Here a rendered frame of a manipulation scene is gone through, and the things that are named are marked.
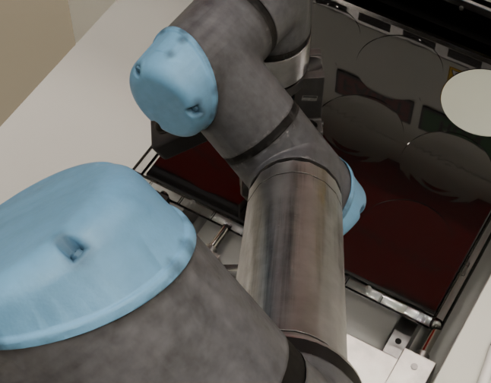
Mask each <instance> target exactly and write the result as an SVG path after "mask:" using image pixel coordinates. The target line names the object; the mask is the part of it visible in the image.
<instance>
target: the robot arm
mask: <svg viewBox="0 0 491 383"><path fill-rule="evenodd" d="M312 6H313V0H194V1H193V2H192V3H191V4H190V5H189V6H188V7H187V8H186V9H185V10H184V11H183V12H182V13H181V14H180V15H179V16H178V17H177V18H176V19H175V20H174V21H173V22H172V23H171V24H170V25H169V26H168V27H165V28H163V29H162V30H161V31H160V32H159V33H158V34H157V35H156V36H155V38H154V41H153V43H152V44H151V45H150V46H149V48H148V49H147V50H146V51H145V52H144V53H143V55H142V56H141V57H140V58H139V59H138V60H137V61H136V63H134V65H133V67H132V69H131V72H130V77H129V84H130V89H131V93H132V96H133V97H134V99H135V102H136V103H137V105H138V107H139V108H140V109H141V111H142V112H143V113H144V114H145V115H146V116H147V117H148V118H149V119H150V126H151V145H152V149H153V150H154V151H155V152H156V153H158V154H159V155H160V156H161V157H162V158H163V159H169V158H171V157H174V156H175V155H177V154H180V153H182V152H184V151H186V150H189V149H191V148H193V147H196V146H198V145H199V144H203V143H204V142H206V141H209V142H210V143H211V145H212V146H213V147H214V148H215V149H216V151H217V152H218V153H219V154H220V155H221V156H222V158H224V159H225V161H226V162H227V163H228V164H229V165H230V167H231V168H232V169H233V171H234V172H235V173H236V174H237V176H238V177H239V186H240V194H241V196H243V197H244V199H246V200H247V208H246V213H245V223H244V228H243V234H242V244H241V249H240V254H239V264H238V270H237V275H236V278H235V277H234V276H233V275H232V274H231V273H230V272H229V271H228V270H227V269H226V267H225V266H224V265H223V264H222V263H221V262H220V260H219V259H218V258H217V257H216V256H215V255H214V253H213V252H212V251H211V250H210V249H209V248H208V247H207V246H206V245H205V244H204V242H203V241H202V240H201V239H200V238H199V237H198V235H197V234H196V232H195V228H194V226H193V224H192V223H191V221H190V220H189V219H188V218H187V216H186V215H184V213H183V212H181V210H180V209H178V208H177V207H174V206H172V205H171V204H168V203H167V202H166V201H165V200H164V199H163V198H162V196H161V195H160V194H159V193H158V192H157V191H156V190H155V189H154V188H153V187H152V186H151V185H150V184H149V183H148V182H147V181H146V180H145V179H144V178H143V177H142V176H141V175H140V174H139V173H137V172H136V171H134V170H133V169H131V168H129V167H127V166H124V165H121V164H114V163H109V162H93V163H85V164H81V165H78V166H73V167H71V168H68V169H64V170H62V171H60V172H58V173H55V174H53V175H51V176H48V177H46V178H44V179H42V180H40V181H38V182H37V183H35V184H33V185H31V186H29V187H28V188H26V189H24V190H23V191H20V192H19V193H17V194H16V195H14V196H13V197H11V198H9V199H8V200H7V201H5V202H4V203H2V204H0V383H362V380H361V379H360V377H359V375H358V373H357V371H356V370H355V368H354V367H353V366H352V365H351V363H350V362H349V361H348V360H347V323H346V300H345V278H344V235H345V234H346V233H347V232H348V231H349V230H350V229H351V228H352V227H353V226H354V225H355V224H356V222H357V221H358V220H359V219H360V214H361V213H362V212H363V211H364V209H365V207H366V193H365V192H364V190H363V187H362V186H361V185H360V184H359V183H358V181H357V180H356V178H355V177H354V174H353V171H352V169H351V168H350V166H349V165H348V164H347V162H346V161H344V160H343V159H342V158H341V157H339V156H338V155H337V154H336V153H335V151H334V150H333V149H332V147H331V146H330V145H329V143H328V142H327V141H326V140H325V139H324V138H323V128H324V122H323V121H322V101H323V93H324V84H325V74H324V70H323V67H322V55H321V50H320V48H317V49H310V42H311V26H312ZM307 68H309V70H310V71H306V70H307Z"/></svg>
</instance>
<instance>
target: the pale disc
mask: <svg viewBox="0 0 491 383"><path fill-rule="evenodd" d="M441 103H442V108H443V110H444V112H445V114H446V115H447V117H448V118H449V119H450V120H451V121H452V122H453V123H454V124H455V125H456V126H458V127H459V128H461V129H463V130H464V131H467V132H469V133H471V134H474V135H479V136H486V137H491V71H490V70H485V69H474V70H469V71H464V72H461V73H459V74H456V75H455V76H454V77H453V78H451V79H450V80H449V81H448V82H447V83H446V85H445V86H444V88H443V90H442V95H441Z"/></svg>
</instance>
